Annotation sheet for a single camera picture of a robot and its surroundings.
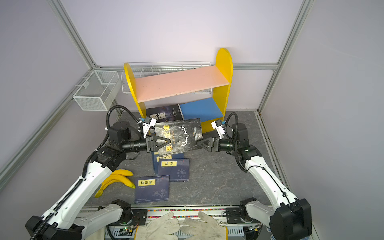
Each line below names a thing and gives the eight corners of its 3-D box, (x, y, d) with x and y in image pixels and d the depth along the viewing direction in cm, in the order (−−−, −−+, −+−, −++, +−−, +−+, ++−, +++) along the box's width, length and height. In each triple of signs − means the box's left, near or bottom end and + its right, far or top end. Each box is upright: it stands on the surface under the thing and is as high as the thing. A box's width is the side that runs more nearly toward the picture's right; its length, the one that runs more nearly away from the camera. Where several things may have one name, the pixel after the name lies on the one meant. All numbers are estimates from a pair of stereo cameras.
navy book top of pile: (157, 181, 87) (155, 179, 84) (160, 162, 95) (159, 159, 92) (189, 181, 87) (188, 179, 84) (189, 162, 95) (189, 159, 92)
